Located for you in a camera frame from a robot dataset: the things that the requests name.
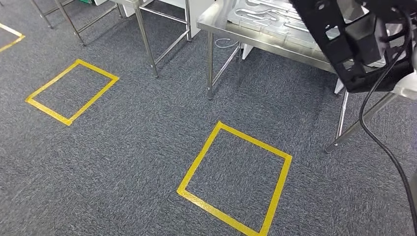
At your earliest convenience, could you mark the black plastic plate frame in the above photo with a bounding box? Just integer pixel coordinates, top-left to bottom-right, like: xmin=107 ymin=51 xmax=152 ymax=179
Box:
xmin=288 ymin=0 xmax=417 ymax=94

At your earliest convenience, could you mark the steel workbench table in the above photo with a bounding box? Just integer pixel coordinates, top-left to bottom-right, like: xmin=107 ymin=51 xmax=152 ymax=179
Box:
xmin=196 ymin=0 xmax=417 ymax=154

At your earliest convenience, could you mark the yellow floor tape square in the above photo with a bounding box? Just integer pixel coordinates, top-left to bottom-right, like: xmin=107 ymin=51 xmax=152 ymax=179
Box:
xmin=25 ymin=59 xmax=120 ymax=127
xmin=177 ymin=121 xmax=293 ymax=236
xmin=0 ymin=23 xmax=26 ymax=54

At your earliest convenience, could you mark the steel side table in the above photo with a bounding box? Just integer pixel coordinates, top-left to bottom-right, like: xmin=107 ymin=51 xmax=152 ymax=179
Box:
xmin=109 ymin=0 xmax=193 ymax=78

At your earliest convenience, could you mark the stamped sheet metal panel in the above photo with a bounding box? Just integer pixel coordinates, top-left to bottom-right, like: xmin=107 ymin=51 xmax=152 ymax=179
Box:
xmin=227 ymin=0 xmax=329 ymax=53

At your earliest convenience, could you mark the white floor cable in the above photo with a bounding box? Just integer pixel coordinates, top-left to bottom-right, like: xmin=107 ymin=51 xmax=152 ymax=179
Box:
xmin=215 ymin=38 xmax=240 ymax=49

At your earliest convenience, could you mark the black camera cable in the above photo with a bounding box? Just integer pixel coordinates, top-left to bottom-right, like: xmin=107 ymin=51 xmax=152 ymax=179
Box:
xmin=358 ymin=6 xmax=417 ymax=234

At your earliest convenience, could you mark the steel frame table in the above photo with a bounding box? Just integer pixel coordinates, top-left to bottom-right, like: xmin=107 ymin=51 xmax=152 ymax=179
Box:
xmin=30 ymin=0 xmax=125 ymax=47

